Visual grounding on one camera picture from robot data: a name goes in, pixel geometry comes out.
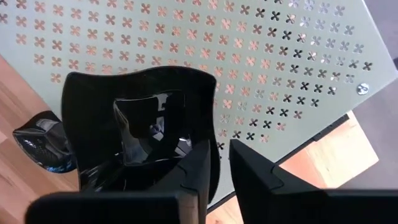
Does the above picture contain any black leaf-shaped plate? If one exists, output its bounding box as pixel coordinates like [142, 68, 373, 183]
[12, 110, 77, 174]

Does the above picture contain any green perforated metal shelf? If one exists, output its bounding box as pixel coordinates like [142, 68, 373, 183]
[0, 0, 398, 212]

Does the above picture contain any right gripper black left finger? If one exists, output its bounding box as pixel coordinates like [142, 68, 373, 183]
[25, 139, 212, 224]

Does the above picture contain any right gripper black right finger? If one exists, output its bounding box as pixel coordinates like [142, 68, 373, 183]
[229, 138, 398, 224]

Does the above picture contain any black wavy-edged square plate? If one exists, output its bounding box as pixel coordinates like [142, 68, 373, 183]
[61, 65, 221, 205]

